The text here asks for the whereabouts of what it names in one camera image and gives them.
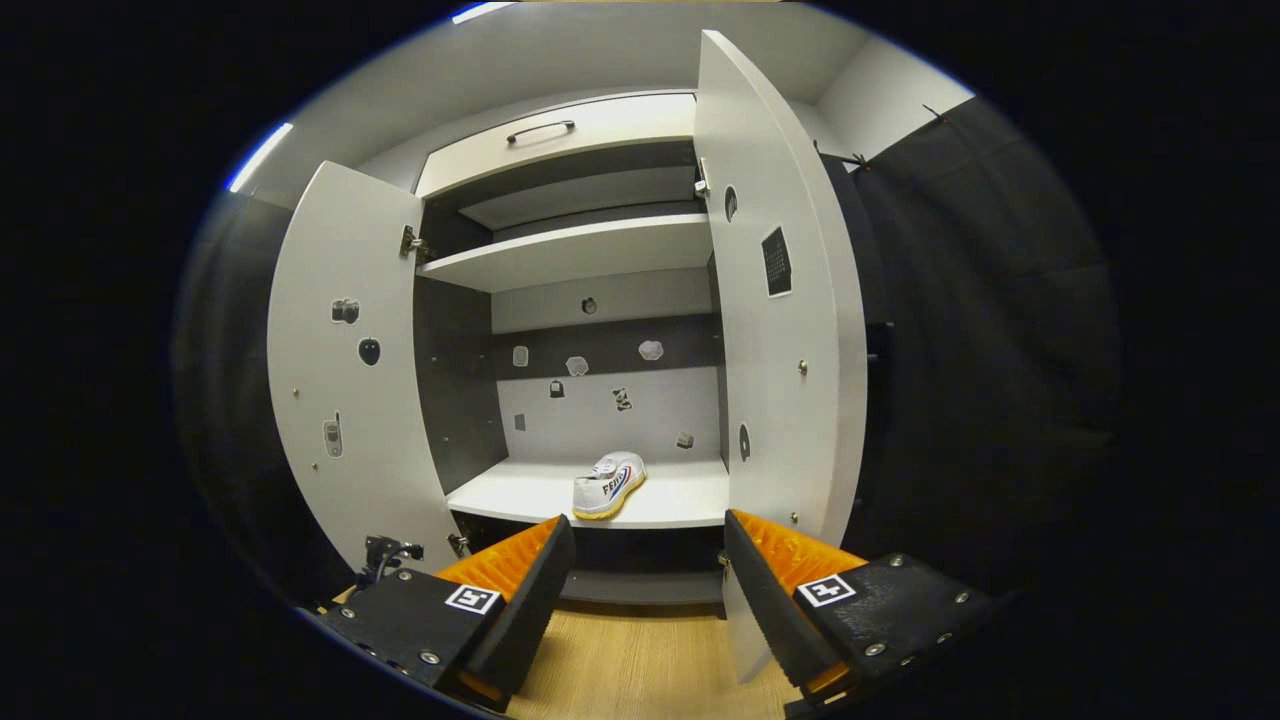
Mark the white shoe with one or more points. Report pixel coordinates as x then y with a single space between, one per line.
610 485

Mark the white shoe cabinet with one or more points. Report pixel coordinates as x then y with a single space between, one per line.
560 420

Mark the white cabinet door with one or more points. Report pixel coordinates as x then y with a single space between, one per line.
790 400
380 480

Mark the ceiling light strip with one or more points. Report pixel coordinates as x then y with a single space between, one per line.
260 157
483 12

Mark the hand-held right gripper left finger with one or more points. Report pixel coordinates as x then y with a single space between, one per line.
525 610

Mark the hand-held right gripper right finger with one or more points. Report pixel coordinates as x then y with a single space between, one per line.
765 610

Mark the white cabinet drawer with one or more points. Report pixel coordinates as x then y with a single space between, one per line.
620 125

